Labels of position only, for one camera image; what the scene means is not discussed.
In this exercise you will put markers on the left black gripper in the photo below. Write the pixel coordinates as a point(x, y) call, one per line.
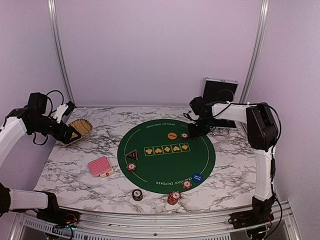
point(65, 139)

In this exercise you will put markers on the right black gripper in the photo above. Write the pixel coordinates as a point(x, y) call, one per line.
point(194, 134)

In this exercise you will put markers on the orange big blind button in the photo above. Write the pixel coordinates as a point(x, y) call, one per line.
point(172, 136)

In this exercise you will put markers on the blue small blind button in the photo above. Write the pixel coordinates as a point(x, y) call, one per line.
point(197, 177)

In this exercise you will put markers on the black triangular dealer button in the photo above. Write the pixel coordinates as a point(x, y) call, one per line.
point(133, 155)

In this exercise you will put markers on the red poker chip stack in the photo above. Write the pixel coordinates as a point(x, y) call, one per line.
point(174, 197)

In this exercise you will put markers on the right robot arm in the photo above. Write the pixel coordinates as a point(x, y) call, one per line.
point(263, 133)

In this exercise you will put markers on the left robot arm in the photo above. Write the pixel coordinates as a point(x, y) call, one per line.
point(30, 120)

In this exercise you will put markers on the woven bamboo tray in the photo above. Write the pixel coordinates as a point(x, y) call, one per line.
point(82, 126)

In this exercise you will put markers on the aluminium poker chip case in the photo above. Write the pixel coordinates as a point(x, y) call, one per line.
point(219, 90)

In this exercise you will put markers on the round green poker mat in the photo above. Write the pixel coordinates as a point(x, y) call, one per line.
point(164, 164)

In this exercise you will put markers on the red playing card deck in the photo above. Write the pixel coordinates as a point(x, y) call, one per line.
point(101, 167)

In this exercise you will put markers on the black poker chip stack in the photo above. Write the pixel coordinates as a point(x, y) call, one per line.
point(137, 195)

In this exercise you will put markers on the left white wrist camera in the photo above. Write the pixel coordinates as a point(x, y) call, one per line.
point(63, 110)

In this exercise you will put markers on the right aluminium frame post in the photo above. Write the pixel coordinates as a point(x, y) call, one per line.
point(257, 46)

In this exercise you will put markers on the aluminium frame post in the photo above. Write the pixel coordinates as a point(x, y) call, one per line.
point(59, 48)
point(257, 46)

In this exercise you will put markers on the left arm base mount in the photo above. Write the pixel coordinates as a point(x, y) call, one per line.
point(61, 217)

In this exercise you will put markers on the left aluminium frame post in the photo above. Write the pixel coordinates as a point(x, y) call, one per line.
point(59, 48)

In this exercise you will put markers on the front aluminium rail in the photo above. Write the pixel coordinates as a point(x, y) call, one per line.
point(209, 225)

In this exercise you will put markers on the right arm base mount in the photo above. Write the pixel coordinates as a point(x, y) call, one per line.
point(248, 218)

